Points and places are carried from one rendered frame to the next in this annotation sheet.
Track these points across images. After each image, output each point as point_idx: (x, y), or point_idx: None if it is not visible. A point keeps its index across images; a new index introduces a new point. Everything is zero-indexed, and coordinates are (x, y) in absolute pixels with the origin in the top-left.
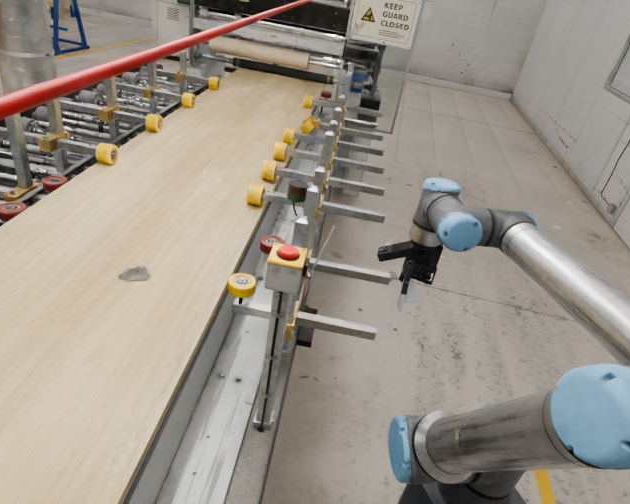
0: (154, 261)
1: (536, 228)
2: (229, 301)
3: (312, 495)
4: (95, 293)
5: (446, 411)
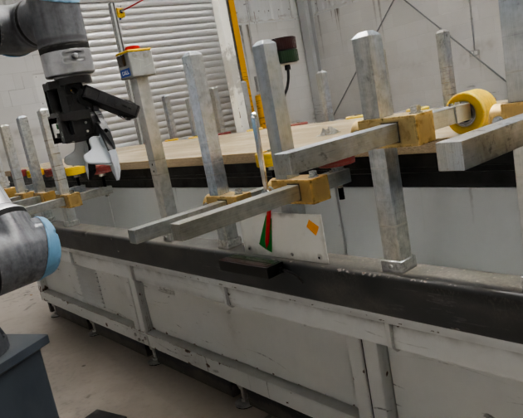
0: (344, 133)
1: None
2: (317, 206)
3: None
4: (315, 133)
5: (1, 207)
